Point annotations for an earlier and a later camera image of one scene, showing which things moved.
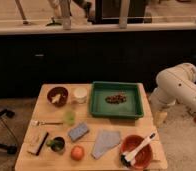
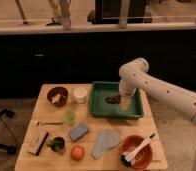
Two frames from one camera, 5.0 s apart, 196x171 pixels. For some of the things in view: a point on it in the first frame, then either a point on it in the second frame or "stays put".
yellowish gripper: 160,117 -> 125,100
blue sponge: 82,129 stays put
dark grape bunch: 116,99 stays put
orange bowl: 143,158 stays put
